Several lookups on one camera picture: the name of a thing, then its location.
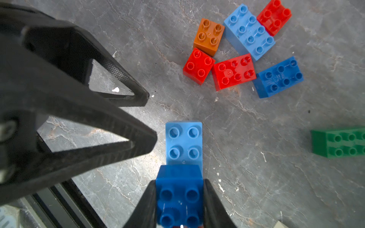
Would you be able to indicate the light blue long lego brick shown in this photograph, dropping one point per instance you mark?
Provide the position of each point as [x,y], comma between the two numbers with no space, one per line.
[246,34]

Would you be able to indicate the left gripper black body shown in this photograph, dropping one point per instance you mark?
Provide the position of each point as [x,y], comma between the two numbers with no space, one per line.
[60,43]

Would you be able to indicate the white lego brick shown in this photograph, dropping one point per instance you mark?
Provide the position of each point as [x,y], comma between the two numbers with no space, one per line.
[280,225]

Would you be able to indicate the green lego brick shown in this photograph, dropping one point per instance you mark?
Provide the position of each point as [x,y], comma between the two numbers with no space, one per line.
[339,143]

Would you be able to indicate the red lego brick long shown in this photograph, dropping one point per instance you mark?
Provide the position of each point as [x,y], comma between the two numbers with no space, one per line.
[233,72]

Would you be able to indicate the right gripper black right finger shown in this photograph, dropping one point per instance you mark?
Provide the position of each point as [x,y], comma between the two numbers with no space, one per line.
[214,213]

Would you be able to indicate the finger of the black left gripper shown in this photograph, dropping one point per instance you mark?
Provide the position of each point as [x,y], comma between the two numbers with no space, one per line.
[54,128]
[114,71]

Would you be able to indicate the small red lego brick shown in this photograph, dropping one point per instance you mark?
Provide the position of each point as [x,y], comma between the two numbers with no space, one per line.
[198,66]
[274,16]

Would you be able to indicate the brown lego brick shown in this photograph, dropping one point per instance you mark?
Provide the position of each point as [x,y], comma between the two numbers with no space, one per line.
[208,37]

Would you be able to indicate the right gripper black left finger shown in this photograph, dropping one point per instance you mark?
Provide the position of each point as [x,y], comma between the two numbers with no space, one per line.
[144,215]

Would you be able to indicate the small blue lego brick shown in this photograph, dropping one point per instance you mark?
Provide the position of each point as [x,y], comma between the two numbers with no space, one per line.
[179,196]

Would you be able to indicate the blue lego brick stacked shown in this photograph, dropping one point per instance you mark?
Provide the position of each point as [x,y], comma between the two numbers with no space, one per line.
[278,78]

